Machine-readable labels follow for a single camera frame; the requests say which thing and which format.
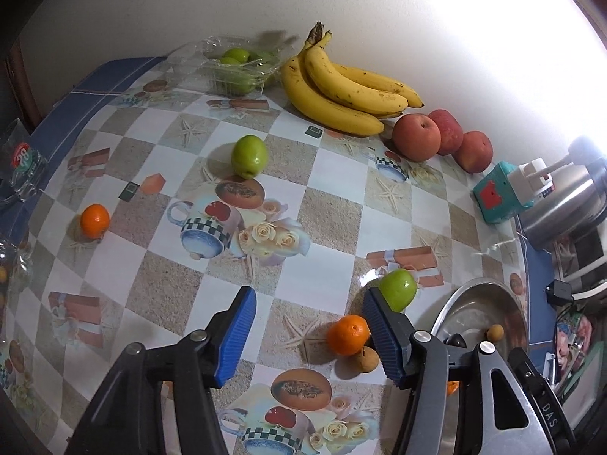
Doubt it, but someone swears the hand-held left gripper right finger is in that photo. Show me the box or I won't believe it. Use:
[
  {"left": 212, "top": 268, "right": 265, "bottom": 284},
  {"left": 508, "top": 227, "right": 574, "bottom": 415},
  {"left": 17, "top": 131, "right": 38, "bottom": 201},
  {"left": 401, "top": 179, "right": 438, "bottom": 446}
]
[{"left": 363, "top": 288, "right": 558, "bottom": 455}]

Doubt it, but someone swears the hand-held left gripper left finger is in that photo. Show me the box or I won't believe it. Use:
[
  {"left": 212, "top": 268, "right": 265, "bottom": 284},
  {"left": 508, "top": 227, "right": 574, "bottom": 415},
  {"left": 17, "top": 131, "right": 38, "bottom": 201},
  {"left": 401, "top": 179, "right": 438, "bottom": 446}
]
[{"left": 64, "top": 286, "right": 258, "bottom": 455}]

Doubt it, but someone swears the large orange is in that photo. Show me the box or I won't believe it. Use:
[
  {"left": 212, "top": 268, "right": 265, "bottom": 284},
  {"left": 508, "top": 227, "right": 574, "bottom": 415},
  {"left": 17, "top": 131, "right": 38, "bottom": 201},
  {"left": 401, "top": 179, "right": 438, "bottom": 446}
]
[{"left": 326, "top": 314, "right": 371, "bottom": 357}]

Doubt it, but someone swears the large green jujube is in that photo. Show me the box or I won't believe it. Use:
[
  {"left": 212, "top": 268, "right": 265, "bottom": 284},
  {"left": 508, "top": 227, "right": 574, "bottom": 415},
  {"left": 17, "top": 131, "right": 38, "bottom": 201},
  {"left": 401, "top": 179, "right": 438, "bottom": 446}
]
[{"left": 378, "top": 268, "right": 419, "bottom": 312}]

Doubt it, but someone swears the round metal basin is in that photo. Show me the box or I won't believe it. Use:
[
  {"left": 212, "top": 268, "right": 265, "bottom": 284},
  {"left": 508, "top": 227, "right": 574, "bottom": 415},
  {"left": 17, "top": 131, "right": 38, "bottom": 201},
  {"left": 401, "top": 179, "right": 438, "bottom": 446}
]
[{"left": 429, "top": 277, "right": 577, "bottom": 455}]

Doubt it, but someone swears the small orange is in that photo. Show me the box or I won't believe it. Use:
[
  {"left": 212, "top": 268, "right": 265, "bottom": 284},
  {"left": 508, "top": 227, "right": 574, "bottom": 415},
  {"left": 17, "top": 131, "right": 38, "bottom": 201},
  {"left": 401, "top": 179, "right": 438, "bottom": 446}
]
[{"left": 80, "top": 204, "right": 111, "bottom": 238}]

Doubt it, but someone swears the pink patterned packet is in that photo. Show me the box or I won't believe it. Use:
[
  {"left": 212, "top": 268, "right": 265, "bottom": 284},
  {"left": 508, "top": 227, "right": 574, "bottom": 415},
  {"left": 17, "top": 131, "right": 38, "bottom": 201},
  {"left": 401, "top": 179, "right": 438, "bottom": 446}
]
[{"left": 555, "top": 315, "right": 596, "bottom": 384}]

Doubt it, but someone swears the black charger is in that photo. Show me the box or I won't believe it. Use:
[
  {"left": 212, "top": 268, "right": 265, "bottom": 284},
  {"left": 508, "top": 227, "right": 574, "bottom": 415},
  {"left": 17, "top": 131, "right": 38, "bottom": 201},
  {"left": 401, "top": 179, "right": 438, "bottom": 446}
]
[{"left": 545, "top": 281, "right": 574, "bottom": 306}]

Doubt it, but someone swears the checkered printed tablecloth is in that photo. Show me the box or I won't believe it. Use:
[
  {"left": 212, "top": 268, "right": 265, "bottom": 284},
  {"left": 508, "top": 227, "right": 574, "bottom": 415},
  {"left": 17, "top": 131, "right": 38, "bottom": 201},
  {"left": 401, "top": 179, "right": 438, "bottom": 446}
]
[{"left": 0, "top": 52, "right": 536, "bottom": 455}]

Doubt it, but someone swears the teal plastic toy box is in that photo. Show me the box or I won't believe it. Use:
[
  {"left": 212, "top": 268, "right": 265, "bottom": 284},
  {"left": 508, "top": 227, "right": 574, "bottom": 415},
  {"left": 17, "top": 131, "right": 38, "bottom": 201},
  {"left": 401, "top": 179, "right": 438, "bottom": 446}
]
[{"left": 473, "top": 161, "right": 534, "bottom": 225}]

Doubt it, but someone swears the small green jujube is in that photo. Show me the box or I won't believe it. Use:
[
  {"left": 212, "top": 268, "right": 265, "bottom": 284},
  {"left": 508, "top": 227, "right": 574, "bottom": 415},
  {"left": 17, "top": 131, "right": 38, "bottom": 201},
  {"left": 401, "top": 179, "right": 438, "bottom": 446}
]
[{"left": 231, "top": 135, "right": 269, "bottom": 180}]

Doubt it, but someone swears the stainless steel kettle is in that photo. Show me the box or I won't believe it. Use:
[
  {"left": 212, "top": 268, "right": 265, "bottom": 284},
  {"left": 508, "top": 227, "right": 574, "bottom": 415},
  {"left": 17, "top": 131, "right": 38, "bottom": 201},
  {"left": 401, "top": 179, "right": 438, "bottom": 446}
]
[{"left": 517, "top": 135, "right": 607, "bottom": 249}]

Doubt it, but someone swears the red apple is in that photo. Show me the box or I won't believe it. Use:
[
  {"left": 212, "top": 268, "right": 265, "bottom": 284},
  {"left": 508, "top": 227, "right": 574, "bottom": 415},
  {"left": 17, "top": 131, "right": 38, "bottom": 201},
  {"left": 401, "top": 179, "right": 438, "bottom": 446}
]
[
  {"left": 392, "top": 114, "right": 442, "bottom": 162},
  {"left": 453, "top": 130, "right": 494, "bottom": 174},
  {"left": 428, "top": 109, "right": 464, "bottom": 156}
]

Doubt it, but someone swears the white power adapter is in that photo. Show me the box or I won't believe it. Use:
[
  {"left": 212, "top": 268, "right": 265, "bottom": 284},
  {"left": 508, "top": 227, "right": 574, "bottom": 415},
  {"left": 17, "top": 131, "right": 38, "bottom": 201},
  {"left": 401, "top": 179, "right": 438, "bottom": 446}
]
[{"left": 507, "top": 158, "right": 555, "bottom": 208}]

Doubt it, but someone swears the clear glass jar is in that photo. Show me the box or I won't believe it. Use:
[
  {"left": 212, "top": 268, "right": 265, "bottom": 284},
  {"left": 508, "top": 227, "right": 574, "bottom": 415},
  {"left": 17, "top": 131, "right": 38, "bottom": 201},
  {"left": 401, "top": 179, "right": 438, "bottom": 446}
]
[{"left": 0, "top": 237, "right": 34, "bottom": 295}]

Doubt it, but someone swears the yellow banana bunch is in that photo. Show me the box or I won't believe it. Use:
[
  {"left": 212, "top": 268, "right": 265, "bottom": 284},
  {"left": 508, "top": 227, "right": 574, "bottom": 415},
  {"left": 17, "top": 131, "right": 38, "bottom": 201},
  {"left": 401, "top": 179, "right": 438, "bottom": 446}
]
[{"left": 281, "top": 21, "right": 425, "bottom": 137}]

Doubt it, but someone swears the clear plastic fruit box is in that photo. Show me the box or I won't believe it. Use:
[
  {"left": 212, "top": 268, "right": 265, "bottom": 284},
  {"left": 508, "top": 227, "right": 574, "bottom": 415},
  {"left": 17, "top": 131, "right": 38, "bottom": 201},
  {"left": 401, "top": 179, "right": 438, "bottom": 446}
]
[{"left": 166, "top": 33, "right": 285, "bottom": 96}]

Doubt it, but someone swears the labelled clear glass cup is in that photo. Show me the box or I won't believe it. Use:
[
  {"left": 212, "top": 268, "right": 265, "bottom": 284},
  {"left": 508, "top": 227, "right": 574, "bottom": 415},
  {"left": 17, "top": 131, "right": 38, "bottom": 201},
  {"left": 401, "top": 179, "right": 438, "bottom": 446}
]
[{"left": 0, "top": 118, "right": 48, "bottom": 202}]

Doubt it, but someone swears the dark brown furniture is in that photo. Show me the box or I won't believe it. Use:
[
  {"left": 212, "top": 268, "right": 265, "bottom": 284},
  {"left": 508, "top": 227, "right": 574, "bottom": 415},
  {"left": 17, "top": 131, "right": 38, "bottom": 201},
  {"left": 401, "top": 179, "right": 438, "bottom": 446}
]
[{"left": 5, "top": 40, "right": 39, "bottom": 133}]

